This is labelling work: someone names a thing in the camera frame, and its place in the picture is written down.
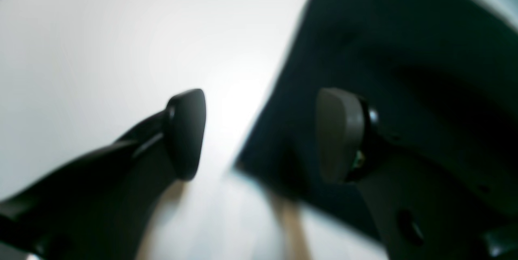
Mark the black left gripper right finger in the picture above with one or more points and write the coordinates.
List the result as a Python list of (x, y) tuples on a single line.
[(421, 212)]

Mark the black T-shirt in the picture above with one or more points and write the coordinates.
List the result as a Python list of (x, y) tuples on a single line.
[(441, 73)]

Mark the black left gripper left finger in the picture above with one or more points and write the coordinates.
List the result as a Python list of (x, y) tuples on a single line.
[(97, 206)]

